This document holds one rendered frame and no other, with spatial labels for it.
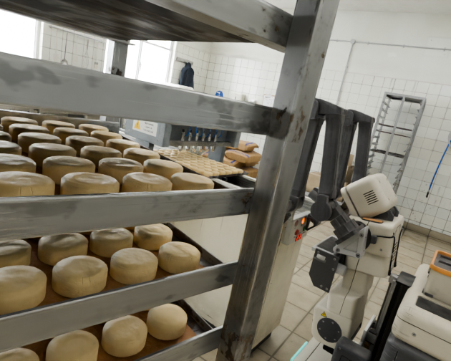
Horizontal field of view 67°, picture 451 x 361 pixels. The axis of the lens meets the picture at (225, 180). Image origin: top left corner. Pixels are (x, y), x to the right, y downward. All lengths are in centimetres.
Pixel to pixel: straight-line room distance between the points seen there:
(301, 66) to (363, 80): 549
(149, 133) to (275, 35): 160
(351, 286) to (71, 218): 136
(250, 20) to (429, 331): 114
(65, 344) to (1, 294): 11
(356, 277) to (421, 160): 425
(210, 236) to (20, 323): 166
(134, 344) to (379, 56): 565
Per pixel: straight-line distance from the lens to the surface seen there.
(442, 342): 132
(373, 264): 147
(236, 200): 36
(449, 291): 143
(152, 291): 35
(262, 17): 34
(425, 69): 574
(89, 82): 26
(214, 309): 205
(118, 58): 72
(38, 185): 30
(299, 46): 36
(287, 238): 172
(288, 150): 35
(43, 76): 25
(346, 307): 153
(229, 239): 185
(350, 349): 150
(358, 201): 140
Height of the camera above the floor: 134
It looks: 13 degrees down
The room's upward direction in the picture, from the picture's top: 12 degrees clockwise
